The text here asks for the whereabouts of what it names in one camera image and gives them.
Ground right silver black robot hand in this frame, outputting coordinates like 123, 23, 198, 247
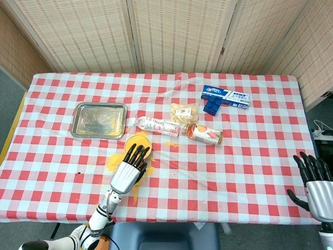
286, 151, 333, 223

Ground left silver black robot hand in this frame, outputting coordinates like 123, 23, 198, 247
109, 143, 151, 195

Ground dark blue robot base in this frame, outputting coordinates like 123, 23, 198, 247
109, 222, 221, 250

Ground yellow bowl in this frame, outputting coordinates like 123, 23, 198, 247
124, 134, 152, 159

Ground metal tray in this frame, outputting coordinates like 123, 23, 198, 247
70, 102, 129, 141

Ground spilled yellow powder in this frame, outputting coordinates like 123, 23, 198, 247
106, 130, 180, 204

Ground black box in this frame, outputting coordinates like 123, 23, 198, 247
314, 139, 333, 159

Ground clear plastic water bottle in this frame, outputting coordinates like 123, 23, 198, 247
129, 116, 181, 138

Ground orange object on floor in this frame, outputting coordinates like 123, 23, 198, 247
100, 234, 112, 250

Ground red white checked tablecloth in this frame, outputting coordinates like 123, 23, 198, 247
0, 72, 322, 225

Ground clear snack bag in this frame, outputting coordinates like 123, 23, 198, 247
170, 103, 199, 125

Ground black table leg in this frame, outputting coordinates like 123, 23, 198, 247
50, 222, 60, 240

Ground orange juice bottle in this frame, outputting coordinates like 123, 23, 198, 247
181, 123, 224, 147

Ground blue building block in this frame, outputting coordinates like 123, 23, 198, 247
203, 97, 222, 116

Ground blue toothpaste box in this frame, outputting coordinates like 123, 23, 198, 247
200, 85, 251, 110

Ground woven folding screen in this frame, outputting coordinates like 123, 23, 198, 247
0, 0, 333, 110

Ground white cables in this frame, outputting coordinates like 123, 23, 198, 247
312, 119, 333, 136

